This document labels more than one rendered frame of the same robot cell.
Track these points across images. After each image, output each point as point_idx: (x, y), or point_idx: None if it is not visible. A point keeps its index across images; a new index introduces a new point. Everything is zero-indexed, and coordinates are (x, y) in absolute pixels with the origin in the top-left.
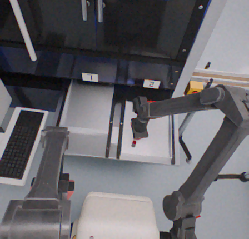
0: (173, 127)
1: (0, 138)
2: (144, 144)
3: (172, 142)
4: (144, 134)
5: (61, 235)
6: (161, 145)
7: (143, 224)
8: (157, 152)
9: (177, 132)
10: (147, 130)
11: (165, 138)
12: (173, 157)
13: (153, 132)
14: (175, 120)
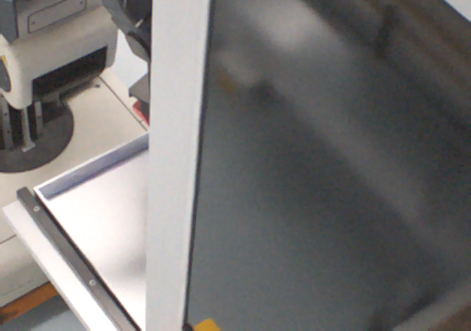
0: (93, 290)
1: None
2: (141, 193)
3: (63, 242)
4: (142, 86)
5: None
6: (89, 222)
7: None
8: (89, 198)
9: (70, 295)
10: (141, 98)
11: (94, 249)
12: (30, 201)
13: (143, 245)
14: (104, 330)
